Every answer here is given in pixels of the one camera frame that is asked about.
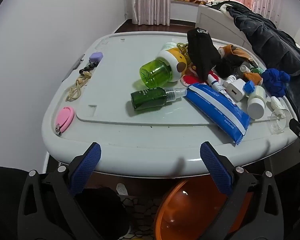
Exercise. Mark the yellow transparent hair claw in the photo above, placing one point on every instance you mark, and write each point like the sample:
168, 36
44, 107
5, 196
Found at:
183, 48

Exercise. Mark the green jar with yellow cap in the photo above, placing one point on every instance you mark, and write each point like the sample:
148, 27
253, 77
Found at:
155, 71

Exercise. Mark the black fluffy pompom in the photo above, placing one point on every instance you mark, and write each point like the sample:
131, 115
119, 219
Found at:
226, 66

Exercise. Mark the red knitted ornament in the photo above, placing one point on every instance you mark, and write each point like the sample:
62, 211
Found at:
190, 80

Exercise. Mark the striped grey curtain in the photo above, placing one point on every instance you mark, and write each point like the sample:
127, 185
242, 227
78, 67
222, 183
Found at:
150, 2

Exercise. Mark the pebble-pattern floor mat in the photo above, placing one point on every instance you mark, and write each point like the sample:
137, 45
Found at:
142, 210

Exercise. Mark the blue foil packet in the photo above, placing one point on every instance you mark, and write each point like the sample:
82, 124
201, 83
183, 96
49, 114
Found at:
215, 107

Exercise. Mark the white pill bottle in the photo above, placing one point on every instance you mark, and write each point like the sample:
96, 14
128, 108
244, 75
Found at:
256, 103

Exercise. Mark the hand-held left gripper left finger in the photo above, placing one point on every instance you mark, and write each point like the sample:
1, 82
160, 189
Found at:
86, 162

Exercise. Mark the dark green spray bottle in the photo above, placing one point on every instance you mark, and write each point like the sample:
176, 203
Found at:
150, 97

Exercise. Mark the blue cloth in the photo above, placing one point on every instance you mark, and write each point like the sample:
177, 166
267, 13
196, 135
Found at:
275, 80

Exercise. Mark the large orange plush toy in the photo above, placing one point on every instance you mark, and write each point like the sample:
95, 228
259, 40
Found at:
237, 52

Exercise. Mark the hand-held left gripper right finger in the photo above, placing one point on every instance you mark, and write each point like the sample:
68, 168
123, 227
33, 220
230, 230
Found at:
215, 167

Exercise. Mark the white tube with red print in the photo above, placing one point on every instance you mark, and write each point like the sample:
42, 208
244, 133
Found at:
215, 83

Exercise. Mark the small green container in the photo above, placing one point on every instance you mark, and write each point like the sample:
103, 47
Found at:
255, 70

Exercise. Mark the white bed frame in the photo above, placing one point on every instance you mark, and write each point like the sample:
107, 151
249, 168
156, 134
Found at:
215, 20

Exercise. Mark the white charger plug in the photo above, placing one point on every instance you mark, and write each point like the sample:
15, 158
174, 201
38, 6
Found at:
236, 90

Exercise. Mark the clear plastic cup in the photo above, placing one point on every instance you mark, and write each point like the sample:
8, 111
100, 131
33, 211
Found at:
277, 122

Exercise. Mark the dark clothing pile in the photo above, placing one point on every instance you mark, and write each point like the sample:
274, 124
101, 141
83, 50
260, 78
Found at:
270, 42

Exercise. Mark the blue plastic clip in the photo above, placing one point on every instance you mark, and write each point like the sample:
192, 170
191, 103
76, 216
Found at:
248, 86

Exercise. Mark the orange plastic basin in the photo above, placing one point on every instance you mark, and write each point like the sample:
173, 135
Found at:
185, 212

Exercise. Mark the white bottle with green cap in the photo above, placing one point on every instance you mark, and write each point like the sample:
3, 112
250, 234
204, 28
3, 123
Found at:
168, 46

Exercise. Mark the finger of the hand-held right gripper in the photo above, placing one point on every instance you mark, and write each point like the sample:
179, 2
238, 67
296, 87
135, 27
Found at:
298, 130

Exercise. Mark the white cloth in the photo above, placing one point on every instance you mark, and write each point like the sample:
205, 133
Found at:
223, 7

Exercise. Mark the pink nail clipper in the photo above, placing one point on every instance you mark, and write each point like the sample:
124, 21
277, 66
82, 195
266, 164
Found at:
64, 118

